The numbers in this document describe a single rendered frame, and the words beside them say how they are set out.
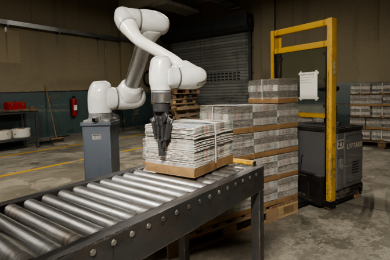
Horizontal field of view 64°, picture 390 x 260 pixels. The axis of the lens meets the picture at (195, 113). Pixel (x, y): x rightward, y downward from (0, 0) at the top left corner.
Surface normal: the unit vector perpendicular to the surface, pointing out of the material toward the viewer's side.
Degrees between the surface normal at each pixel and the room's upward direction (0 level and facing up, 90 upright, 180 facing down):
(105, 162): 90
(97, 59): 90
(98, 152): 90
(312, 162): 90
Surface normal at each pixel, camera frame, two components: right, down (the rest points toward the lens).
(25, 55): 0.79, 0.02
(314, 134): -0.83, 0.06
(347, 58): -0.61, 0.07
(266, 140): 0.57, 0.04
